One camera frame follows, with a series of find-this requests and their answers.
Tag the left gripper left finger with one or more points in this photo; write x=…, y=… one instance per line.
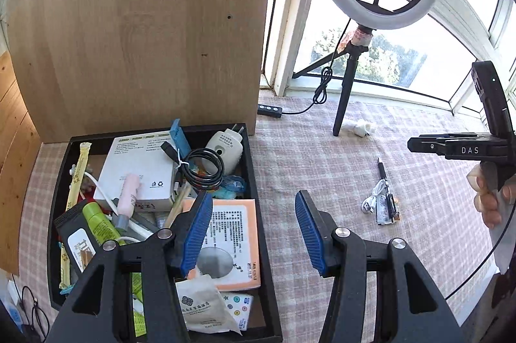
x=100, y=308

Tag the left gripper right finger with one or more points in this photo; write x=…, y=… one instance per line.
x=410, y=307

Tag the pink tube grey cap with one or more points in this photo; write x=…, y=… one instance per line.
x=126, y=202

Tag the person right hand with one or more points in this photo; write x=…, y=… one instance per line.
x=485, y=201

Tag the snack packet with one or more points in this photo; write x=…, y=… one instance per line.
x=386, y=210

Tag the orange white packet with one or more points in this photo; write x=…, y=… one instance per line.
x=230, y=250

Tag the green tube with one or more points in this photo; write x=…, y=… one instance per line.
x=99, y=224

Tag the white tea sachet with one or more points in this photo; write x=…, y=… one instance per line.
x=203, y=307

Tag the black pen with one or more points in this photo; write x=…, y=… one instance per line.
x=387, y=185

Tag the black card package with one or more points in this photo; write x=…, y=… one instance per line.
x=80, y=243

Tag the black storage tray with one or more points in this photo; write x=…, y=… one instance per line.
x=264, y=325

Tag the checkered tablecloth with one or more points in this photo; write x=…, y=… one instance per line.
x=434, y=198

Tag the blue sanitizer bottle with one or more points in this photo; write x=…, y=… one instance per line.
x=232, y=187

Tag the white flat box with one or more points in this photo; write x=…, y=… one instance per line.
x=139, y=154

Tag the blue plastic phone stand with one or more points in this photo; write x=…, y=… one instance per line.
x=179, y=140

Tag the white plug-in device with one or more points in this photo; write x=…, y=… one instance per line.
x=228, y=146

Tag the yellow stick sachet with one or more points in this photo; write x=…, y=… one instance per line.
x=74, y=191

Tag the wooden board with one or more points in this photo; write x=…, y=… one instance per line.
x=94, y=66

